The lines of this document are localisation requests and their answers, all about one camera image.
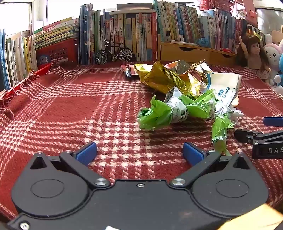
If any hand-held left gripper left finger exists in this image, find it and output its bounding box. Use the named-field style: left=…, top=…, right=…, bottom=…
left=29, top=142, right=111, bottom=188

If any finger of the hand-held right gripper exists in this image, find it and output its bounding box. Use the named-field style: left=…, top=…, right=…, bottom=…
left=263, top=117, right=283, bottom=127
left=234, top=129, right=263, bottom=145

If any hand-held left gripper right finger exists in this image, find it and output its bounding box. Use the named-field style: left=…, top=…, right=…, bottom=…
left=169, top=142, right=253, bottom=188

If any green wrapper strip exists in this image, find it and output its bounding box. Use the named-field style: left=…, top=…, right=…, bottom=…
left=211, top=113, right=235, bottom=155

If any gold snack bag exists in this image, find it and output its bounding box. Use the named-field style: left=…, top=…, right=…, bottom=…
left=134, top=60, right=214, bottom=100

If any red macaron snack packet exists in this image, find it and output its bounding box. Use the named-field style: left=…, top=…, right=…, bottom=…
left=120, top=64, right=140, bottom=77

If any row of pale-spined books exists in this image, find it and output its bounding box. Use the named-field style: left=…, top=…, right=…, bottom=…
left=0, top=29, right=38, bottom=91

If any row of tall thin books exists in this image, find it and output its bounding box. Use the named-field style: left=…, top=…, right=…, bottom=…
left=78, top=3, right=111, bottom=65

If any stack of flat-lying books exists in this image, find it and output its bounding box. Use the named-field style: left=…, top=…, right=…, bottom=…
left=33, top=17, right=79, bottom=50

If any long row of colourful books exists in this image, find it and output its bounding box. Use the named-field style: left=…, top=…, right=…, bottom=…
left=152, top=0, right=248, bottom=50

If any row of short mixed books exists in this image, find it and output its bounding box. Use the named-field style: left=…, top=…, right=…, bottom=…
left=104, top=12, right=158, bottom=62

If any blue cat plush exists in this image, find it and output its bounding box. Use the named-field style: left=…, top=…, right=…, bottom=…
left=274, top=54, right=283, bottom=93

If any red plaid blanket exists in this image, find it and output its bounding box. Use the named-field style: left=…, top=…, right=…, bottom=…
left=0, top=60, right=283, bottom=222

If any white blue paper bag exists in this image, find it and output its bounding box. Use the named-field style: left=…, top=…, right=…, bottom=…
left=200, top=73, right=242, bottom=115

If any green crumpled wrapper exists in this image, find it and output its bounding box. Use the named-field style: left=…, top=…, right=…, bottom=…
left=137, top=87, right=217, bottom=131

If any pink bunny plush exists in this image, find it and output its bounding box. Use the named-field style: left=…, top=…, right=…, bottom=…
left=263, top=34, right=283, bottom=77

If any long-haired doll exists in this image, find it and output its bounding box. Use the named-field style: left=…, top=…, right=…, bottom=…
left=235, top=34, right=273, bottom=85

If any red board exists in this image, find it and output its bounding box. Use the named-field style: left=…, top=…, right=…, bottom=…
left=0, top=63, right=53, bottom=98

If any wooden drawer organizer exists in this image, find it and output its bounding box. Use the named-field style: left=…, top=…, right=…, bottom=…
left=157, top=34, right=238, bottom=65

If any red plastic crate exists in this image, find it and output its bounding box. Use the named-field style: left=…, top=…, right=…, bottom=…
left=35, top=38, right=79, bottom=67

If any black toy bicycle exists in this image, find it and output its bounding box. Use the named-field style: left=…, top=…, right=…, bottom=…
left=95, top=39, right=134, bottom=65

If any pink box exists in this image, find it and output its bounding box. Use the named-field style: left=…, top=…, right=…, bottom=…
left=234, top=0, right=258, bottom=19

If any red plastic basket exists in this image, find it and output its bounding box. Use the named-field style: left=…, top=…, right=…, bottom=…
left=196, top=0, right=235, bottom=11

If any grey box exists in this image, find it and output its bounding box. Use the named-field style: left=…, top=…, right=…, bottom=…
left=109, top=3, right=155, bottom=16

